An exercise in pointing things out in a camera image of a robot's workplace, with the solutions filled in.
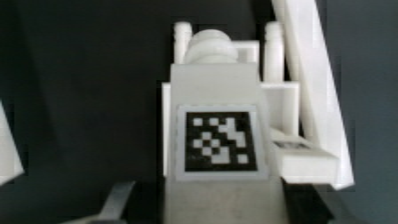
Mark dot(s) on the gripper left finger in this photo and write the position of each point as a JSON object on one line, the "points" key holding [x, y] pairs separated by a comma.
{"points": [[110, 213]]}

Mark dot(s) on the white chair leg block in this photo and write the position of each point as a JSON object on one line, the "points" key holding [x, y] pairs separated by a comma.
{"points": [[222, 183]]}

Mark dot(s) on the white right wall bar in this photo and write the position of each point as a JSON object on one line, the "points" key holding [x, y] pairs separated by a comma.
{"points": [[311, 73]]}

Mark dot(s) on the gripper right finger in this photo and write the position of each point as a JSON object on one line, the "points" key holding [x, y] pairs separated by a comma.
{"points": [[306, 205]]}

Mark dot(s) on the white chair seat block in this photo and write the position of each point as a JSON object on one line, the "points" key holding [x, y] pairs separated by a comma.
{"points": [[304, 162]]}

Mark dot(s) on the white chair back frame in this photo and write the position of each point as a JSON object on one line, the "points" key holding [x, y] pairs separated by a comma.
{"points": [[11, 167]]}

